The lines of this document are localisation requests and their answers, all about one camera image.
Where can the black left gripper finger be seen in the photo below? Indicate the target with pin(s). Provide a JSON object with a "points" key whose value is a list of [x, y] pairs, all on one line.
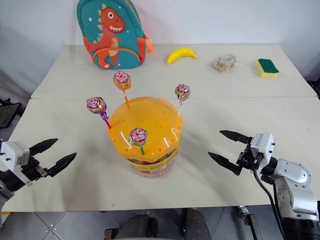
{"points": [[41, 147], [62, 162]]}

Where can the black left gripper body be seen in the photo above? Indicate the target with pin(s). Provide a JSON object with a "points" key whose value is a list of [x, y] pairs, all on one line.
{"points": [[32, 170]]}

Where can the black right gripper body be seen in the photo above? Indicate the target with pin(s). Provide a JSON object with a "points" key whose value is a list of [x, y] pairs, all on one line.
{"points": [[250, 160]]}

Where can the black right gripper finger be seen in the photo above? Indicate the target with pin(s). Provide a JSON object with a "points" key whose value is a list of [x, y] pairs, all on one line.
{"points": [[223, 161], [235, 136]]}

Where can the lollipop with pink stick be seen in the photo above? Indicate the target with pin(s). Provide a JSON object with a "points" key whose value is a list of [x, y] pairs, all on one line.
{"points": [[96, 104]]}

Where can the lollipop with white stick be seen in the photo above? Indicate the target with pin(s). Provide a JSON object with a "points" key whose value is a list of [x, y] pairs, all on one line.
{"points": [[182, 91]]}

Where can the lollipop with green stick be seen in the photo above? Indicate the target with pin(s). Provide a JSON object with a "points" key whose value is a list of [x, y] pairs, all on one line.
{"points": [[137, 137]]}

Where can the lollipop jar with orange lid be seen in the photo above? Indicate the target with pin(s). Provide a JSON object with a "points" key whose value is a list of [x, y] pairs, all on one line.
{"points": [[147, 125]]}

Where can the lollipop with orange stick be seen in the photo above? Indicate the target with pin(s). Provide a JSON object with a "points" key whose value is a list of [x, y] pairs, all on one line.
{"points": [[122, 80]]}

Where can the black metal stand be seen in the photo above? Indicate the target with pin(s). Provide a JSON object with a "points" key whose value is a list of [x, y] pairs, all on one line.
{"points": [[8, 112]]}

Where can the clear bag of beige blocks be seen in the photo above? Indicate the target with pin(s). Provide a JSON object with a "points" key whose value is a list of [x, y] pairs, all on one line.
{"points": [[223, 63]]}

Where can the yellow green sponge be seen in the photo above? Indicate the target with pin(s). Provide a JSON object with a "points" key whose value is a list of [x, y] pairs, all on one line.
{"points": [[267, 67]]}

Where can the yellow toy banana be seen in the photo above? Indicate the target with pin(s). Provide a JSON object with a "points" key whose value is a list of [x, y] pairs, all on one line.
{"points": [[181, 53]]}

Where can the teal dinosaur backpack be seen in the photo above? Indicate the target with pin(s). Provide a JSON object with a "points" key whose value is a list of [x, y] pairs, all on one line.
{"points": [[112, 35]]}

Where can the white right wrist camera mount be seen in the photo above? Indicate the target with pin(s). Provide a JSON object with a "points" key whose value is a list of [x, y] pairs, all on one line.
{"points": [[263, 146]]}

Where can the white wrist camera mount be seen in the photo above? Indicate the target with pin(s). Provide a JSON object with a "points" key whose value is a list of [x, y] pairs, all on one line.
{"points": [[12, 152], [263, 146]]}

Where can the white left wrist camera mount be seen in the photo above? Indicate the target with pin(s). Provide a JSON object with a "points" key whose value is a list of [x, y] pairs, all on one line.
{"points": [[12, 152]]}

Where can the metal table leg bracket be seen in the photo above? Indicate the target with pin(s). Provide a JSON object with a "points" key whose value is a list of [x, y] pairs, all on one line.
{"points": [[248, 220]]}

